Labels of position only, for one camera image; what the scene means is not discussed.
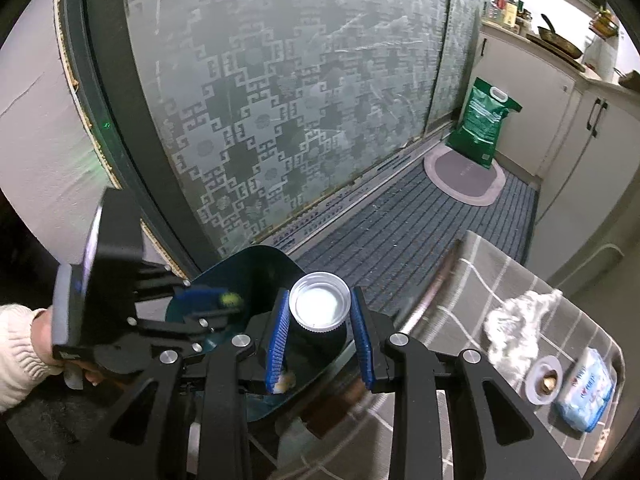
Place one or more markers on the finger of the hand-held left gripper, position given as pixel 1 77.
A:
pixel 175 330
pixel 210 297

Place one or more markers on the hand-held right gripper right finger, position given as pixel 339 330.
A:
pixel 362 340

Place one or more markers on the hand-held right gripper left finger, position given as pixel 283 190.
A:
pixel 277 340

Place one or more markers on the dark green jar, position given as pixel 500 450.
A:
pixel 320 337

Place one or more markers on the dark teal waste bin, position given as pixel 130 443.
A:
pixel 260 265

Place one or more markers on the person's left hand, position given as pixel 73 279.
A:
pixel 92 376

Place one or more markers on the grey checked tablecloth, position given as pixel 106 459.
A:
pixel 465 310

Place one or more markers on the white crumpled tissue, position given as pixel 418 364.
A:
pixel 515 325

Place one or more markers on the white round lid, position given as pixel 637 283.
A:
pixel 534 391

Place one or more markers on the grey oval floor mat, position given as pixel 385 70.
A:
pixel 462 180

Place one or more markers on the small brown food scrap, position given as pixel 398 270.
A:
pixel 548 382

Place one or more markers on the patterned glass sliding door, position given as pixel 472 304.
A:
pixel 275 110
pixel 470 20

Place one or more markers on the blue white tissue packet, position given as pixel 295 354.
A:
pixel 587 390

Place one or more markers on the green rice bag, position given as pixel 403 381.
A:
pixel 480 125

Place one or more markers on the white kitchen cabinet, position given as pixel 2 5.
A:
pixel 550 110

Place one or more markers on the metal frying pan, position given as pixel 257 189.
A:
pixel 560 46

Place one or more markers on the row of condiment bottles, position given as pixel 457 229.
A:
pixel 507 10

